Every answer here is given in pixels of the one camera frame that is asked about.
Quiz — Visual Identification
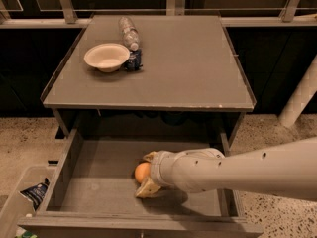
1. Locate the green packet in bin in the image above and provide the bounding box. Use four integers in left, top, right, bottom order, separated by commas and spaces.
15, 227, 38, 238

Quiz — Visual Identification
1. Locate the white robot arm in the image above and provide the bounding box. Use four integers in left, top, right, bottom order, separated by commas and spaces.
135, 137, 317, 201

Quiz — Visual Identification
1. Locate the metal window frame rail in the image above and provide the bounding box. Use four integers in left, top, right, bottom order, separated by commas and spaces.
0, 0, 317, 29

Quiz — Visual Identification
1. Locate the grey cabinet with counter top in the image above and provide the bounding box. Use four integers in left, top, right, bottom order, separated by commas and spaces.
40, 15, 258, 147

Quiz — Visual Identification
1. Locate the clear plastic water bottle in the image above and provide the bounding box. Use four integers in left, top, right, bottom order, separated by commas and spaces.
119, 17, 140, 51

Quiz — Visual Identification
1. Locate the blue snack bag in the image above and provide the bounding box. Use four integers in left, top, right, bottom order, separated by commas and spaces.
19, 178, 50, 211

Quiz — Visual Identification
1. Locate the orange fruit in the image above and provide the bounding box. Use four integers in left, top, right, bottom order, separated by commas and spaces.
134, 162, 151, 183

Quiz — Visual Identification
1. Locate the clear plastic storage bin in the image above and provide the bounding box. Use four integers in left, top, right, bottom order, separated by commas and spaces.
0, 166, 55, 238

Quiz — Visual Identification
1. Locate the small dark blue can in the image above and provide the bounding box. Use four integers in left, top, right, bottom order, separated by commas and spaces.
125, 49, 142, 71

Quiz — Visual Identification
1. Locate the white paper bowl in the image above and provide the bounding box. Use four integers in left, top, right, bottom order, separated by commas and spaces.
84, 43, 130, 72

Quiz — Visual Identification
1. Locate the open grey top drawer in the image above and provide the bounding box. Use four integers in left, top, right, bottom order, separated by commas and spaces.
19, 130, 263, 238

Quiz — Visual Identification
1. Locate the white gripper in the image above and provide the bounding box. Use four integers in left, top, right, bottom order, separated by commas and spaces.
135, 151, 175, 198

